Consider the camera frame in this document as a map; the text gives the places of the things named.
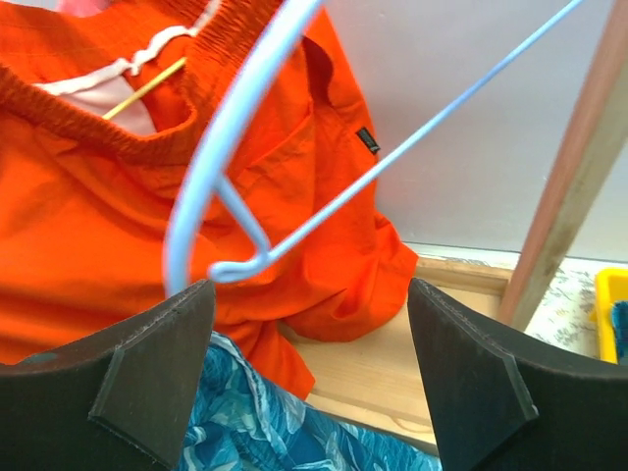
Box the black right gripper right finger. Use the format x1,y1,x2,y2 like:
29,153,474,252
407,279,627,470

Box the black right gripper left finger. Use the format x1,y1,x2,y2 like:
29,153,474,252
1,280,215,470

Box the dark blue shark shorts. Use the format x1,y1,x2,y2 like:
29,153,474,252
178,333,442,471

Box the light blue patterned shorts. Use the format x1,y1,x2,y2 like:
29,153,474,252
610,301,628,362

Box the light blue hanger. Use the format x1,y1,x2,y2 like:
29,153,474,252
163,1,579,296

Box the orange shorts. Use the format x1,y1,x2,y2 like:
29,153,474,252
1,1,417,397

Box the yellow hanger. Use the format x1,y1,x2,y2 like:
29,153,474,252
102,57,186,121

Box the pink patterned shorts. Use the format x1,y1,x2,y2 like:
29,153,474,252
55,0,112,18

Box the wooden clothes rack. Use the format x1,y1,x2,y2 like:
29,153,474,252
295,1,627,454

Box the yellow plastic bin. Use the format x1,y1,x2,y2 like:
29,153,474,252
591,268,627,366

